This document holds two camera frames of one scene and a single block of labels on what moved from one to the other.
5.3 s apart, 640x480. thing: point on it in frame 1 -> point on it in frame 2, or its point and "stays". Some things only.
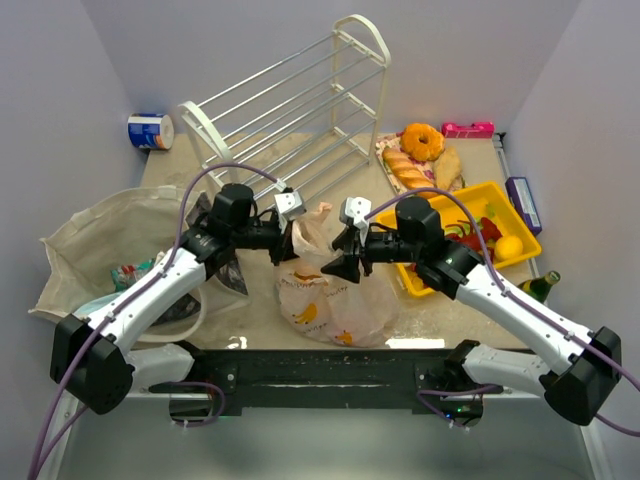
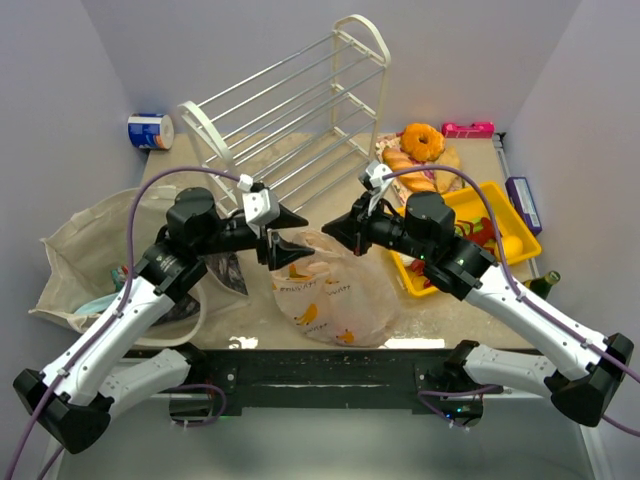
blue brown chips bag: x=85 y=308 stays
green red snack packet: x=127 y=274 stays
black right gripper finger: x=347 y=266 -> x=345 y=230
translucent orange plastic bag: x=324 y=307 stays
